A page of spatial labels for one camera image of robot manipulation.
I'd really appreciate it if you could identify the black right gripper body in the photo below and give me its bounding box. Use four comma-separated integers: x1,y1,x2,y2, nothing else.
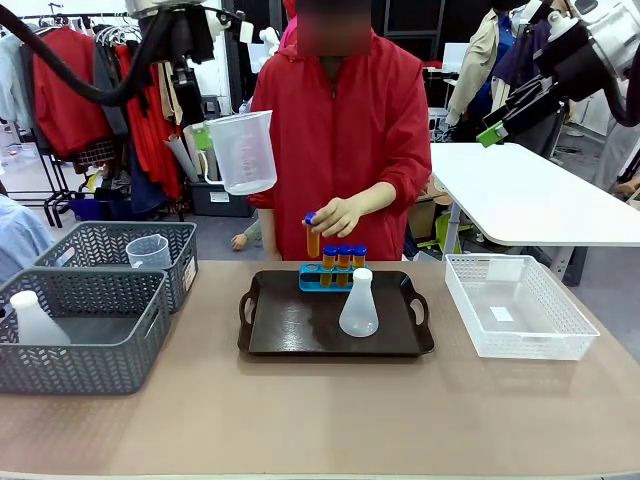
502,74,571,137

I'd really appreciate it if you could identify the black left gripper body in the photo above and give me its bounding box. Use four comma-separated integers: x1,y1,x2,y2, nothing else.
171,60,207,129

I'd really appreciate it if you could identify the clear plastic measuring cup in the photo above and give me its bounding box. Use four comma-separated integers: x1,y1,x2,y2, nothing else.
125,234,173,271
198,109,279,197

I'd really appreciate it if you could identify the white plastic conical flask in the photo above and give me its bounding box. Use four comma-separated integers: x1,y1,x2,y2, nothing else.
338,267,380,339
9,290,72,347

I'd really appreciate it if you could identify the person's right forearm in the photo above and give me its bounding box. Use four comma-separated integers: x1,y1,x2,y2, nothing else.
258,208,285,262

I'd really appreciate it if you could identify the person's left forearm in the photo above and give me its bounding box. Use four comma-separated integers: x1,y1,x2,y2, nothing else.
356,181,399,217

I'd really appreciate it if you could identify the person's left hand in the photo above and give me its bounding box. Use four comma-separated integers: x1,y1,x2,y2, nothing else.
314,195,370,239

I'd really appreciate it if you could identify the beige hanging garment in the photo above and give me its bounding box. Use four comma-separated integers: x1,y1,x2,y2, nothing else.
156,60,185,127

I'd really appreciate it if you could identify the tall grey paper roll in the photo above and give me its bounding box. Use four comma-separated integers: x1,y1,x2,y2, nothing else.
201,149,220,184

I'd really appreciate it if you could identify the dark purple hanging garment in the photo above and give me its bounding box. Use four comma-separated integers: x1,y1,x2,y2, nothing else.
491,18,552,92

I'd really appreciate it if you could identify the long red hanging dress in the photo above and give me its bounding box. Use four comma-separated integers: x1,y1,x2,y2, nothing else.
114,43,183,201

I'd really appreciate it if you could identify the mannequin in beige coat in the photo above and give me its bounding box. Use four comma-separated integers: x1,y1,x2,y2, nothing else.
446,0,521,127

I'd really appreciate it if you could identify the grey storage bin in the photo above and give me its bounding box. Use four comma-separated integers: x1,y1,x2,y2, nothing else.
188,180,254,218

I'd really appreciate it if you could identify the white side table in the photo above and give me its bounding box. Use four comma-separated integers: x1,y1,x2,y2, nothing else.
429,141,640,287

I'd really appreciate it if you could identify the dark grey hanging jacket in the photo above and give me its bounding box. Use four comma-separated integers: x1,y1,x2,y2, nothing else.
91,42,130,138

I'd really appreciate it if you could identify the cardboard box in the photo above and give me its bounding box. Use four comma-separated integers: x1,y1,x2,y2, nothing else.
407,178,450,241

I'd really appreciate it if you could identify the green plastic object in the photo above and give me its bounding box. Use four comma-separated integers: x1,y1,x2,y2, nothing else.
417,211,474,249

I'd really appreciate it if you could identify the pink garment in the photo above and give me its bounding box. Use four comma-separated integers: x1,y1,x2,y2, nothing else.
278,0,301,51

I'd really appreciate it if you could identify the red hanging jacket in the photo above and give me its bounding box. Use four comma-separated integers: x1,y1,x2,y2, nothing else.
30,26,112,159

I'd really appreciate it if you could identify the person in red jacket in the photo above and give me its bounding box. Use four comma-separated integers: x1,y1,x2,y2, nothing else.
247,0,433,262

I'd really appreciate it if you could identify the grey plastic basket with label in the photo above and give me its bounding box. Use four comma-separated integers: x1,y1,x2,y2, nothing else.
33,221,199,315

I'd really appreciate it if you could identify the black clothes rack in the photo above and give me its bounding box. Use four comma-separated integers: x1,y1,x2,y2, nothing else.
8,11,187,229

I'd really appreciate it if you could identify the light grey hanging garment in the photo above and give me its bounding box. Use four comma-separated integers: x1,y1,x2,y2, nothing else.
0,32,37,132

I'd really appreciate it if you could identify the blue test tube rack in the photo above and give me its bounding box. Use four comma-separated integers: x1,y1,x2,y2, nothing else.
298,263,374,294

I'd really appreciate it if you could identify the person in light blue shirt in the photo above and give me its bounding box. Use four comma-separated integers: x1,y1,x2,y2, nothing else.
0,193,56,284

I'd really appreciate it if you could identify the dark brown serving tray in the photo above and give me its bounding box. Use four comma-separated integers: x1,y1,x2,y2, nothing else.
237,269,436,358

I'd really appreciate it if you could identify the white plastic basket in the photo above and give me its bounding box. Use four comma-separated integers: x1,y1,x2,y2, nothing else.
444,253,601,362

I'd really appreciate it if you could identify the large grey plastic basket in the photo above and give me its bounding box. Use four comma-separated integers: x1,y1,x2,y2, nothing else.
0,268,173,397

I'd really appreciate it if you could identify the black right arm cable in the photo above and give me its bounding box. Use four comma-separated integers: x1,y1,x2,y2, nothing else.
598,69,640,129

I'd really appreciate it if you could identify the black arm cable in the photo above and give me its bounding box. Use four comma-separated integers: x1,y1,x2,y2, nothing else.
0,3,175,108
598,69,640,129

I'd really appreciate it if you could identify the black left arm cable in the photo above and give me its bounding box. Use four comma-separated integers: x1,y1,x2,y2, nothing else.
0,3,175,108

